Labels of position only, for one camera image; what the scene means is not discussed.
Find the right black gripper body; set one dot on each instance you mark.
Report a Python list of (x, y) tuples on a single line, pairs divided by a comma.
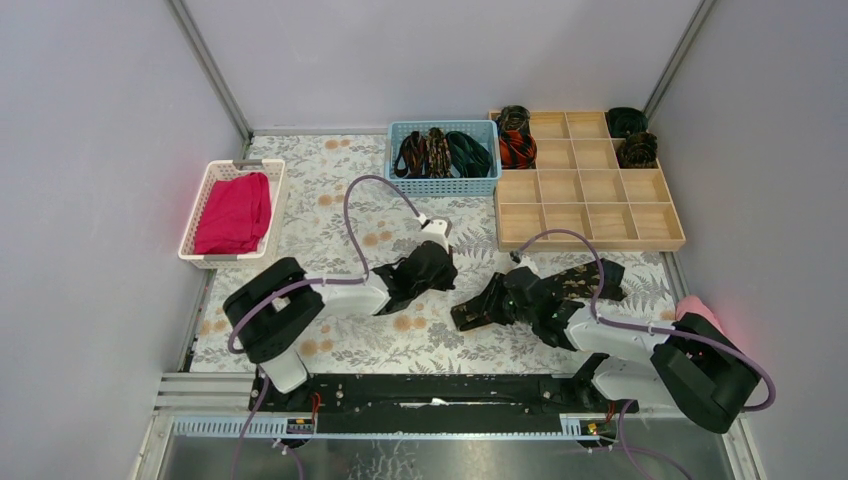
[(509, 311)]

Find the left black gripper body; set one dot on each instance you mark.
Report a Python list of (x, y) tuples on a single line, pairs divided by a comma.
[(432, 266)]

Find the dark floral necktie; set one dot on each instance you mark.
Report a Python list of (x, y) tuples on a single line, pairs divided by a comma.
[(575, 283)]

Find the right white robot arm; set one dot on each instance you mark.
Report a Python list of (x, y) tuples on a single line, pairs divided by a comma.
[(688, 363)]

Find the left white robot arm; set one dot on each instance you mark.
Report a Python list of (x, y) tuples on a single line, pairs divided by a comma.
[(270, 312)]

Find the floral table mat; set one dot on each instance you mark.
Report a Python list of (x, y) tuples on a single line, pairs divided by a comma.
[(340, 218)]

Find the blue plastic basket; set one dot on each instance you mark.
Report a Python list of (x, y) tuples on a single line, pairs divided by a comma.
[(483, 131)]

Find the wooden compartment tray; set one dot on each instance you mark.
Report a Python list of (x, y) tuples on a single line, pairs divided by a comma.
[(578, 191)]

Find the brown patterned tie in basket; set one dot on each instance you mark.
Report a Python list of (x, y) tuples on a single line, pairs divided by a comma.
[(438, 155)]

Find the dark green tie in basket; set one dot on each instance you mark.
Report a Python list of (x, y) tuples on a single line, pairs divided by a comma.
[(468, 157)]

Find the brown striped tie in basket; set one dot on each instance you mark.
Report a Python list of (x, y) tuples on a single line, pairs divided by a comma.
[(411, 158)]

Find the rolled orange black tie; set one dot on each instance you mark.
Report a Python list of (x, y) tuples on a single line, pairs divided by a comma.
[(518, 150)]

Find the pink cloth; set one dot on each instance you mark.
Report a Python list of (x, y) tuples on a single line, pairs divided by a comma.
[(693, 304)]

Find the rolled dark striped tie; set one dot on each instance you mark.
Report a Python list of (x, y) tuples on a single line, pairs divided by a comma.
[(514, 118)]

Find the rolled olive patterned tie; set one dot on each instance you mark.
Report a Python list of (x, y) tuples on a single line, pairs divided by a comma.
[(638, 151)]

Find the red folded cloth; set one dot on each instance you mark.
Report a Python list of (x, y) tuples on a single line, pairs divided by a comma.
[(236, 217)]

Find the rolled dark green tie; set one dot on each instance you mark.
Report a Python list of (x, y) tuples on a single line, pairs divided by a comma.
[(625, 121)]

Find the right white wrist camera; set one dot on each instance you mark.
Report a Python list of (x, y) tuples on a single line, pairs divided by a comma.
[(520, 260)]

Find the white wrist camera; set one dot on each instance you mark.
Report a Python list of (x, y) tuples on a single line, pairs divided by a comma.
[(520, 260), (436, 229)]

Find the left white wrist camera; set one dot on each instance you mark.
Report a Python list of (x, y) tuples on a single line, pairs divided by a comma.
[(436, 229)]

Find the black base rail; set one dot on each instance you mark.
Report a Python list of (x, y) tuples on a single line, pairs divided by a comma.
[(439, 404)]

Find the grey slotted cable duct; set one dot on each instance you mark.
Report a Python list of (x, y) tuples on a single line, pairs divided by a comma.
[(294, 428)]

